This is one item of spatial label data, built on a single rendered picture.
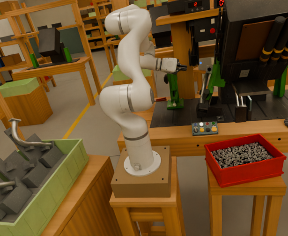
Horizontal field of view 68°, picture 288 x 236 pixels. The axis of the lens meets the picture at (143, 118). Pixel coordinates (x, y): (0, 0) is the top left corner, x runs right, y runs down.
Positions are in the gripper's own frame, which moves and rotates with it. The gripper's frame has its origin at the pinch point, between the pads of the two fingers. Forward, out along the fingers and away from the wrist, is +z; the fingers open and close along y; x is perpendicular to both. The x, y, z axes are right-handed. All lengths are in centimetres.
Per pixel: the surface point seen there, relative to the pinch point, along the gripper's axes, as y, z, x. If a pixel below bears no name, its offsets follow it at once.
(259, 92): -19.7, 40.4, -20.8
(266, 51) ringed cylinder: -6, 36, -37
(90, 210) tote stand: -98, -42, 3
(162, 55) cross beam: 23.7, -16.7, 26.5
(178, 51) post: 21.7, -4.9, 15.8
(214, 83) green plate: -9.9, 20.2, -4.0
